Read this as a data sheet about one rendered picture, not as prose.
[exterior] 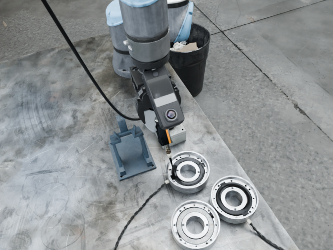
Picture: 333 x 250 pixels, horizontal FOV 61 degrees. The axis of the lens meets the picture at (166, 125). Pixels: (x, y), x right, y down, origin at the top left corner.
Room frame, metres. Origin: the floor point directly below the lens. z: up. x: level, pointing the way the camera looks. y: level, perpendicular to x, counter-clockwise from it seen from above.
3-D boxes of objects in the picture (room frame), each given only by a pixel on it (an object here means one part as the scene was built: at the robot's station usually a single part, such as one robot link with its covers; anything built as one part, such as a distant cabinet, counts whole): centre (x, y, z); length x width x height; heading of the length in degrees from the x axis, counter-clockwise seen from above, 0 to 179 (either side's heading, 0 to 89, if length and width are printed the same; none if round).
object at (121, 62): (0.83, 0.10, 0.85); 0.15 x 0.15 x 0.10
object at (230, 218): (0.28, -0.14, 0.82); 0.10 x 0.10 x 0.04
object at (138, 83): (0.44, 0.02, 1.07); 0.09 x 0.08 x 0.12; 16
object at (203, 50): (1.55, -0.15, 0.21); 0.34 x 0.34 x 0.43
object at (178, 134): (0.50, -0.01, 0.82); 0.08 x 0.07 x 0.05; 19
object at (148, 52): (0.43, 0.02, 1.15); 0.08 x 0.08 x 0.05
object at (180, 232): (0.22, -0.04, 0.82); 0.08 x 0.08 x 0.02
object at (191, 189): (0.36, -0.04, 0.82); 0.10 x 0.10 x 0.04
